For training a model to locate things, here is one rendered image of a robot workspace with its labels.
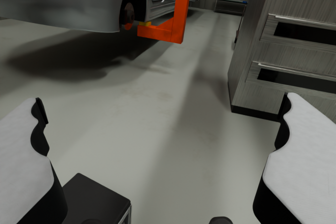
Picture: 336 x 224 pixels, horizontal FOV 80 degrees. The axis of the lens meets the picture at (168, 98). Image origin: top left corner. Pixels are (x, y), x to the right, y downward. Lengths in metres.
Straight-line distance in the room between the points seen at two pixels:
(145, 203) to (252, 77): 1.60
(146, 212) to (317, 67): 2.04
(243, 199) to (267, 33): 1.48
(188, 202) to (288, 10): 1.83
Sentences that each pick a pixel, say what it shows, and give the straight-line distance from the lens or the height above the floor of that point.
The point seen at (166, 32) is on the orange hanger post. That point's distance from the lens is 3.05.
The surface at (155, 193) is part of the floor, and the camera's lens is 1.57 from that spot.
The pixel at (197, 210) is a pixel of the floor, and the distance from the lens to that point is 1.55.
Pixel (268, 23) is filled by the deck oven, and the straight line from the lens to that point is 2.20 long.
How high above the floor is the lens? 1.29
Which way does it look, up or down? 30 degrees down
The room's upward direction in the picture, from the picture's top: 8 degrees clockwise
